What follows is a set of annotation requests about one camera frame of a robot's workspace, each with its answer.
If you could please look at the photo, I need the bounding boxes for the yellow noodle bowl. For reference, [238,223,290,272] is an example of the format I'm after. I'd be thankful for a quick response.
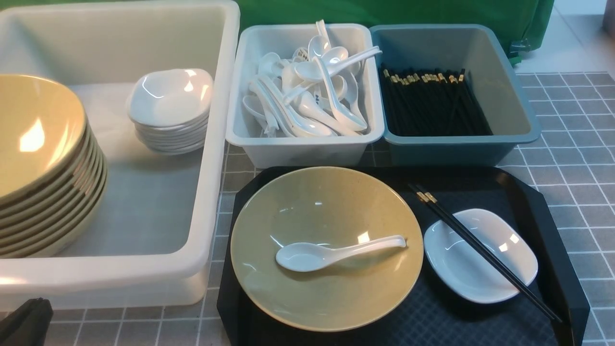
[229,167,424,332]

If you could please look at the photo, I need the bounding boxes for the white soup spoon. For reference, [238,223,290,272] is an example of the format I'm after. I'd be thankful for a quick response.
[275,235,407,273]

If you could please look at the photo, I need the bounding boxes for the black chopstick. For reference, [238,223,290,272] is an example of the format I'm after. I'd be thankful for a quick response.
[408,185,560,323]
[414,184,563,321]

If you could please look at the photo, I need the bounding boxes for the white square sauce dish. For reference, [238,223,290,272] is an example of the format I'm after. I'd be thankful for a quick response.
[423,209,539,304]

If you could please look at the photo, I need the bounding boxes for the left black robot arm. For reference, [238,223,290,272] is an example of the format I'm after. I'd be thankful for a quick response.
[0,297,54,346]

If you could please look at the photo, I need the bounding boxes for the white spoon bin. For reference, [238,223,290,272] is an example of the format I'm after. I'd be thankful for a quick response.
[226,24,385,169]

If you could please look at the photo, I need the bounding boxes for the pile of white spoons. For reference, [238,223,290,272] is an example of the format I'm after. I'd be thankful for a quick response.
[241,20,381,138]

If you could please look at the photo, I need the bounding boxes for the pile of black chopsticks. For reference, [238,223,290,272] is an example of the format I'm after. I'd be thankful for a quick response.
[379,63,493,136]

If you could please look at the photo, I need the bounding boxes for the stack of white dishes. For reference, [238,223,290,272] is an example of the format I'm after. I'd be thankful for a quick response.
[126,68,214,156]

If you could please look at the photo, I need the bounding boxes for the large white plastic tub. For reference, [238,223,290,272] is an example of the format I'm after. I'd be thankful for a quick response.
[1,0,240,311]

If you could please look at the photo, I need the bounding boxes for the black serving tray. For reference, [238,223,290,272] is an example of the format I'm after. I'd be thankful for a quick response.
[217,166,590,346]

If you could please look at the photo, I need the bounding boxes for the blue-grey chopstick bin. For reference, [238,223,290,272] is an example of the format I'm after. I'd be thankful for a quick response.
[370,24,541,166]

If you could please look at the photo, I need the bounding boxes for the stack of yellow bowls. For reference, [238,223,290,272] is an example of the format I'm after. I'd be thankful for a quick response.
[0,74,109,259]

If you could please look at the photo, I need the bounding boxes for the green cloth backdrop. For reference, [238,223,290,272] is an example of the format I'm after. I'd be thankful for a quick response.
[237,0,554,65]

